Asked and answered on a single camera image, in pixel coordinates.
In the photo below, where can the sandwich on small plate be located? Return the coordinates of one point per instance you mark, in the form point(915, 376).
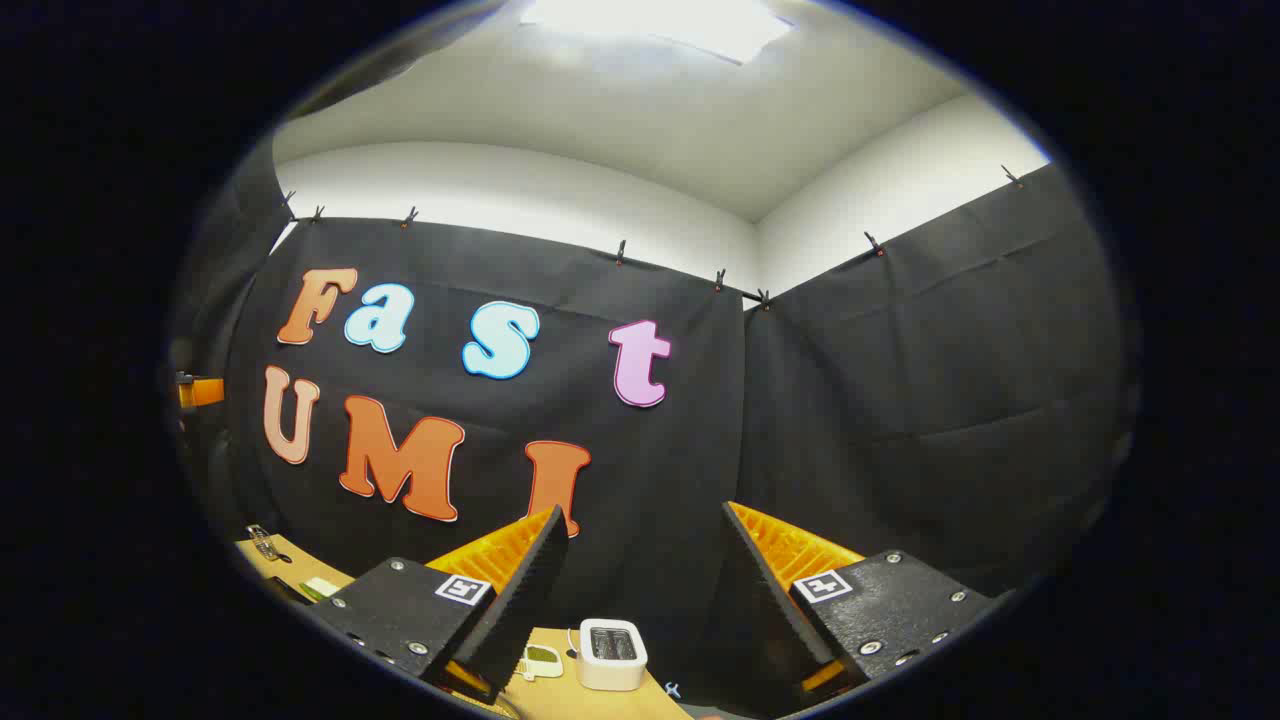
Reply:
point(320, 587)

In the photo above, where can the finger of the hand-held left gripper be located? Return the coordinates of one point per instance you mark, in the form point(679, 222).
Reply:
point(203, 391)

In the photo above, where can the white divided dish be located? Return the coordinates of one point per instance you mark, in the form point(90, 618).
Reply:
point(545, 672)

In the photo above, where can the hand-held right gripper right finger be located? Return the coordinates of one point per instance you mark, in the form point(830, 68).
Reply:
point(775, 610)

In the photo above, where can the small clear glass jar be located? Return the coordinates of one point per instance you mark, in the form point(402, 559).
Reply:
point(262, 542)

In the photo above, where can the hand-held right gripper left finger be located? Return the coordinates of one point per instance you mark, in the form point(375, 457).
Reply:
point(520, 610)

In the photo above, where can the white toaster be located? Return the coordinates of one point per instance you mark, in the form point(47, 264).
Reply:
point(610, 672)

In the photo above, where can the green mung beans portion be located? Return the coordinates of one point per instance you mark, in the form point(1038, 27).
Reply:
point(542, 655)

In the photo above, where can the ceiling light panel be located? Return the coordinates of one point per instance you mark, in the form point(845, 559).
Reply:
point(660, 25)

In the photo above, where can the black backdrop cloth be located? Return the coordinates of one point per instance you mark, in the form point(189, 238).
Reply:
point(650, 470)

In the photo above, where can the row of black cloth clips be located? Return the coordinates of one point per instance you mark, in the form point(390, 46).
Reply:
point(620, 252)

